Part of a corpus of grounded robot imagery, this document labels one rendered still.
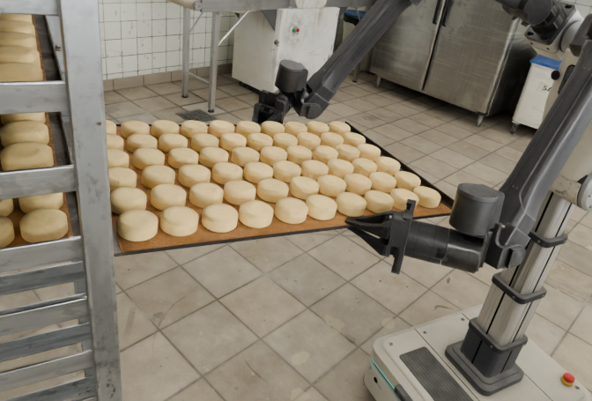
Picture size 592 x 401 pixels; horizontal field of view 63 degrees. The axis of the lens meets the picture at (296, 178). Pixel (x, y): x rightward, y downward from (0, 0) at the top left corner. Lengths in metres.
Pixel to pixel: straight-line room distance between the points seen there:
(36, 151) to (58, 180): 0.05
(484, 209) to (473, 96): 4.29
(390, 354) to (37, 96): 1.58
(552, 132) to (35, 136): 0.71
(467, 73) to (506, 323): 3.52
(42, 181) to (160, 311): 1.77
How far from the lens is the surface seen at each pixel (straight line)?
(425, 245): 0.74
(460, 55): 5.01
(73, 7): 0.47
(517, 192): 0.81
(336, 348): 2.20
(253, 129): 0.99
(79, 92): 0.49
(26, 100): 0.52
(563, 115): 0.84
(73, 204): 0.70
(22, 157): 0.59
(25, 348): 1.28
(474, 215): 0.72
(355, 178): 0.87
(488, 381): 1.90
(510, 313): 1.74
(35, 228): 0.63
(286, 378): 2.06
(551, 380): 2.09
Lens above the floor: 1.59
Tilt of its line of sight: 28 degrees down
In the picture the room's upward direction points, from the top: 8 degrees clockwise
